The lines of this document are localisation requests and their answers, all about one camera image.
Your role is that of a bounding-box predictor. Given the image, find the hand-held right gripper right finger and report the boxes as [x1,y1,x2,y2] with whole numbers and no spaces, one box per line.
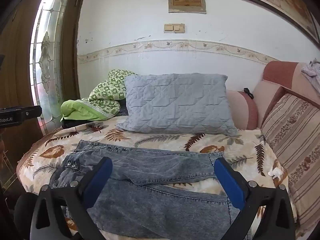
[214,157,296,240]

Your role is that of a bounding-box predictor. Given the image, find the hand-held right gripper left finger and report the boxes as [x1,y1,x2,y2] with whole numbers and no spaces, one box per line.
[30,156,113,240]

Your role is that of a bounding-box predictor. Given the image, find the grey-blue denim pants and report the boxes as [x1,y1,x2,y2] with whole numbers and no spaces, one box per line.
[49,140,241,239]

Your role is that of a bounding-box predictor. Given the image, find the crumpled white tissue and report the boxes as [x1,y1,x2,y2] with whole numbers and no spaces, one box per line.
[267,167,282,180]

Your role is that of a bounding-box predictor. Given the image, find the wooden door with glass panel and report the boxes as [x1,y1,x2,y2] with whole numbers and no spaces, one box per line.
[0,0,88,205]

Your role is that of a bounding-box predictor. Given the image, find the leaf print blanket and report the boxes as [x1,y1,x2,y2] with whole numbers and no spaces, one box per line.
[16,116,299,240]

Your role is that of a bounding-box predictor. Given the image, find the striped floral cushion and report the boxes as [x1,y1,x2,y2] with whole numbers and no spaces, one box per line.
[260,93,320,238]

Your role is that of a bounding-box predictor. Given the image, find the green patterned quilt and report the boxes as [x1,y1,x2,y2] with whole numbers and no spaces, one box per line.
[60,69,138,122]

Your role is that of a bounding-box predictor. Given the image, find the grey quilted pillow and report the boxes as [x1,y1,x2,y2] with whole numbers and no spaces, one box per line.
[116,73,238,137]

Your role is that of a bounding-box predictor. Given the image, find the lilac cloth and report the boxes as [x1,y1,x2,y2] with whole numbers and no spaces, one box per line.
[301,58,320,93]

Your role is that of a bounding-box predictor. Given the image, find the beige wall switch plate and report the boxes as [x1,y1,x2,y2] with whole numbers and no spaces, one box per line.
[164,23,185,34]

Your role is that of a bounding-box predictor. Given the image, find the small framed wall plaque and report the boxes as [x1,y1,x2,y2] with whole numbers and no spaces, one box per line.
[168,0,207,14]

